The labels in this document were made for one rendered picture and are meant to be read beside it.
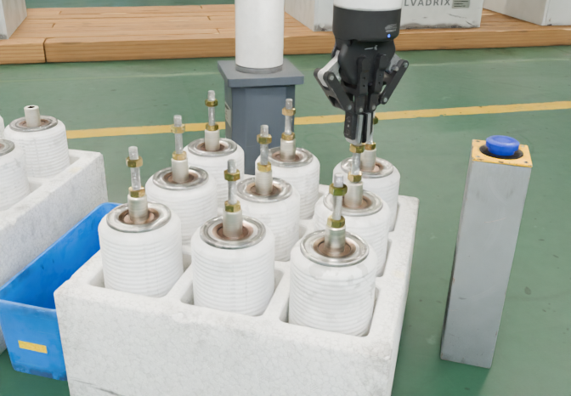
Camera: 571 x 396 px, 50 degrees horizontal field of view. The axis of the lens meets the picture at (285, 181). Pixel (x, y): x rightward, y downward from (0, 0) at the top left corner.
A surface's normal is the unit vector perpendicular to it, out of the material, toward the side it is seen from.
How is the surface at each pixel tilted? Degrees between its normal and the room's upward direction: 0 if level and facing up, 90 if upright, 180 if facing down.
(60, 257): 88
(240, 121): 88
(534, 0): 90
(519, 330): 0
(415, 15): 90
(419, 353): 0
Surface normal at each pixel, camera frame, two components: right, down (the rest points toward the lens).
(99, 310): -0.27, 0.40
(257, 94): 0.23, 0.41
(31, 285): 0.97, 0.09
